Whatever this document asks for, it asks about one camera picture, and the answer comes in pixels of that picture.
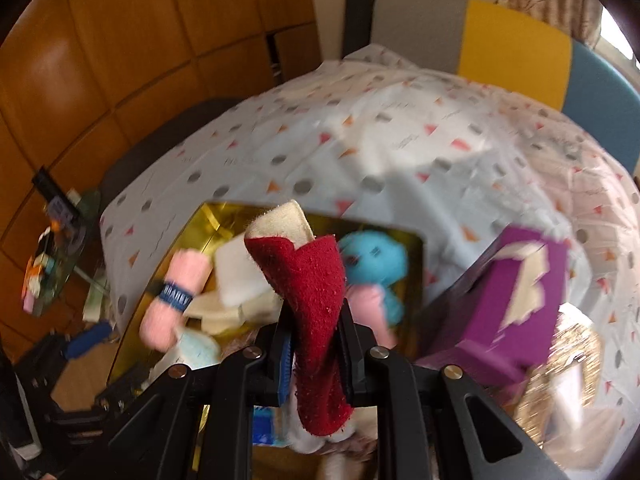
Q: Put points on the gold storage box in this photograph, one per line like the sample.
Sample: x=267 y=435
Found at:
x=225 y=220

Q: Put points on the cream towel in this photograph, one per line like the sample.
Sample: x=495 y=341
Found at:
x=225 y=317

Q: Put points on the wooden wardrobe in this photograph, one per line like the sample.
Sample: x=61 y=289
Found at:
x=125 y=35

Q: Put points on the blue plush toy pink dress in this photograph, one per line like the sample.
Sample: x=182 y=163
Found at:
x=370 y=255

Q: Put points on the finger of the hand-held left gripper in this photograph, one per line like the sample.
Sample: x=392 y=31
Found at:
x=90 y=340

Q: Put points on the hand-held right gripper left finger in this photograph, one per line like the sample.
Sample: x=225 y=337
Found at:
x=285 y=365

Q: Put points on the multicolour chair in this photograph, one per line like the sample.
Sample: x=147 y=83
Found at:
x=510 y=50

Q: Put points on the pink towel blue band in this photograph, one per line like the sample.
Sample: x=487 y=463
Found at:
x=185 y=270

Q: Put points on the purple tissue box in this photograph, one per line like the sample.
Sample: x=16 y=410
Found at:
x=480 y=320

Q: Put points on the blue tissue packet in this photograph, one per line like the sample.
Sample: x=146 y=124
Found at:
x=267 y=427

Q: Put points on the light blue knitted socks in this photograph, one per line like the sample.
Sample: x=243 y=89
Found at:
x=197 y=350

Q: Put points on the red fuzzy sock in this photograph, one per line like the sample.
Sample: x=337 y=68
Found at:
x=310 y=310

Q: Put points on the cluttered glass side table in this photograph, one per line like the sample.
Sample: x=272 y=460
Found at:
x=60 y=250

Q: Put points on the black upright panel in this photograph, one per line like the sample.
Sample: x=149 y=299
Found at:
x=360 y=10

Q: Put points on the ornate gold tissue box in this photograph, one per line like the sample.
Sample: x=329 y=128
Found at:
x=560 y=385

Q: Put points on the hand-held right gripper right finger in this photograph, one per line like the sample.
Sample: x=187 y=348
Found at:
x=352 y=360

